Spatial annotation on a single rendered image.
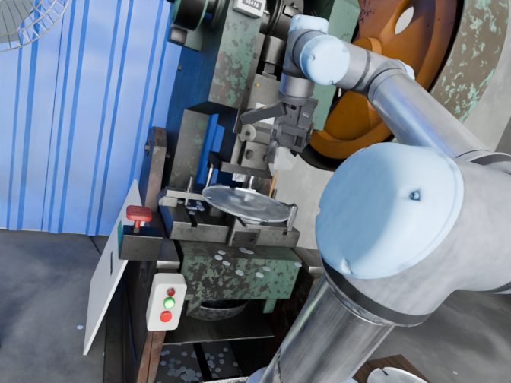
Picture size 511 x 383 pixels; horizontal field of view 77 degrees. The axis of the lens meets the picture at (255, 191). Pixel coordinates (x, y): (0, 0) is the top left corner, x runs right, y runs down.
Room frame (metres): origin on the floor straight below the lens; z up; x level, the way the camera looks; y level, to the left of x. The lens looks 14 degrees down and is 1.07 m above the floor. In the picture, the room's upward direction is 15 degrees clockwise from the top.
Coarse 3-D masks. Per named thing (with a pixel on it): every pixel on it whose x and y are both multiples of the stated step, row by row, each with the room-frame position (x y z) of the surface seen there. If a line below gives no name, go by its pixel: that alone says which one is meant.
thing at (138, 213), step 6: (126, 210) 0.73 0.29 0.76; (132, 210) 0.73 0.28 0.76; (138, 210) 0.74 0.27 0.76; (144, 210) 0.75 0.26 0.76; (150, 210) 0.76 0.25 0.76; (126, 216) 0.71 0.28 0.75; (132, 216) 0.71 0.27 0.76; (138, 216) 0.71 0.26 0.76; (144, 216) 0.72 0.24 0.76; (150, 216) 0.73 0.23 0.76; (138, 222) 0.74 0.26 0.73
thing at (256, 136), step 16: (256, 80) 1.00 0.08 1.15; (272, 80) 1.02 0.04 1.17; (256, 96) 1.00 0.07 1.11; (272, 96) 1.02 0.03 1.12; (224, 128) 1.10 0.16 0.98; (256, 128) 1.01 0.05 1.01; (224, 144) 1.06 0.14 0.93; (240, 144) 1.00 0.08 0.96; (256, 144) 0.99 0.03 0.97; (240, 160) 0.98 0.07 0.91; (256, 160) 0.99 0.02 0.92
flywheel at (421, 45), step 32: (384, 0) 1.26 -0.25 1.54; (416, 0) 1.12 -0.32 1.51; (448, 0) 0.97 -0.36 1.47; (384, 32) 1.21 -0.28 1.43; (416, 32) 1.08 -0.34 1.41; (448, 32) 0.94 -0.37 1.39; (416, 64) 1.04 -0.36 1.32; (352, 96) 1.26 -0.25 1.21; (352, 128) 1.20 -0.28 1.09; (384, 128) 1.02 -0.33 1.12
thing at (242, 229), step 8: (232, 216) 0.93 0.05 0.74; (232, 224) 0.92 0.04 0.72; (240, 224) 0.92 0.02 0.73; (248, 224) 0.80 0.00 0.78; (256, 224) 0.82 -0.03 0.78; (264, 224) 0.83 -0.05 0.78; (272, 224) 0.85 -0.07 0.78; (280, 224) 0.87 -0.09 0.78; (232, 232) 0.92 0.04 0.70; (240, 232) 0.93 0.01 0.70; (248, 232) 0.94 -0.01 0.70; (256, 232) 0.95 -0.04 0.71; (232, 240) 0.92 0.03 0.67; (240, 240) 0.93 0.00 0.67; (248, 240) 0.94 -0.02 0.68; (256, 240) 0.96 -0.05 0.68
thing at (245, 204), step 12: (204, 192) 0.97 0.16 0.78; (216, 192) 1.00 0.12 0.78; (228, 192) 1.04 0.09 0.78; (240, 192) 1.09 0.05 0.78; (252, 192) 1.12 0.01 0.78; (216, 204) 0.88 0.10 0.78; (228, 204) 0.91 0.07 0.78; (240, 204) 0.93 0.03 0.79; (252, 204) 0.96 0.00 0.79; (264, 204) 1.00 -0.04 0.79; (276, 204) 1.06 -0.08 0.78; (240, 216) 0.84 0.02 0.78; (252, 216) 0.87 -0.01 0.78; (264, 216) 0.90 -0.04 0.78; (276, 216) 0.93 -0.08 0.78; (288, 216) 0.96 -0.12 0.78
